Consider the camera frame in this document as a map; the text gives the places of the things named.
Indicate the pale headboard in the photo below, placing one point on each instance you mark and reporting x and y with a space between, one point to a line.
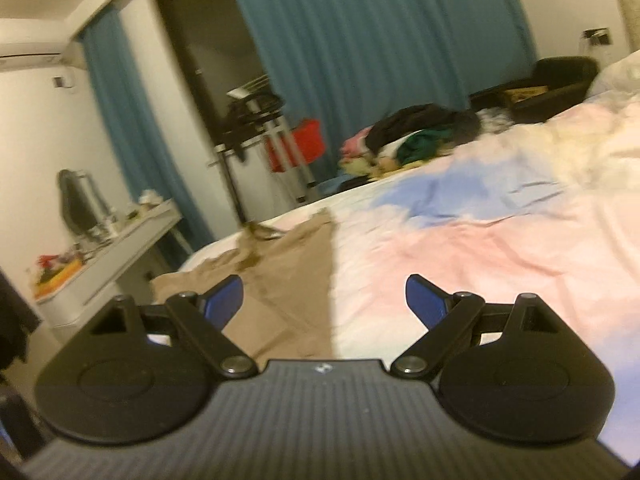
629 15

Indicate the khaki pants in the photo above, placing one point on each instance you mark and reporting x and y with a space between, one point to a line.
295 280

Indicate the pink garment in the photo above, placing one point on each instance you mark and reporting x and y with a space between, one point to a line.
354 146

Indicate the red bag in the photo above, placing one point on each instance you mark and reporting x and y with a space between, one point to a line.
306 142

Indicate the wall socket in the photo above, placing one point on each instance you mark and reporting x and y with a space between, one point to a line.
597 36

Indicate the white desk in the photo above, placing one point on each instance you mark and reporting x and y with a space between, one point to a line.
125 250

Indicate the bed with pastel sheet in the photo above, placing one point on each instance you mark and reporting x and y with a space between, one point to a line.
500 240

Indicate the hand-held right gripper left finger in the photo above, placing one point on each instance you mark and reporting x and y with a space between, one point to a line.
226 299

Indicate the wall switch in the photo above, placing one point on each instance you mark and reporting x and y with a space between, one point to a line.
61 81

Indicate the wide blue curtain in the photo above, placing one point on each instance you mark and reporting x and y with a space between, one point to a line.
360 35

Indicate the colourful desk clutter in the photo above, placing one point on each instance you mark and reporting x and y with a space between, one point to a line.
57 270

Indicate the white air conditioner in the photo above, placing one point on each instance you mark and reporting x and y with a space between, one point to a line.
30 42

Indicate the dark cloth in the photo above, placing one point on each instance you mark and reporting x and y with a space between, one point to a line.
12 320

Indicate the black armchair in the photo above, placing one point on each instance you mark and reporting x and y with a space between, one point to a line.
560 77

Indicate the dark glass door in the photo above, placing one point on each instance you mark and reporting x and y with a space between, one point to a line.
210 50

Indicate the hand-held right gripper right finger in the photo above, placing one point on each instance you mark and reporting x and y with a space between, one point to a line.
424 300

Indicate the white pillow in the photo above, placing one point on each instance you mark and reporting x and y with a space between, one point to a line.
620 72

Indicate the black garment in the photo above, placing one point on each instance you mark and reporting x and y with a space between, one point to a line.
425 117

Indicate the green garment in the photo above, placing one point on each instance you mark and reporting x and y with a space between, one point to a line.
425 145

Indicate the narrow blue curtain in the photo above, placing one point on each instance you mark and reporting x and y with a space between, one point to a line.
135 125

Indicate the metal drying rack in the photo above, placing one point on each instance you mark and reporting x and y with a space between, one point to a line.
255 110

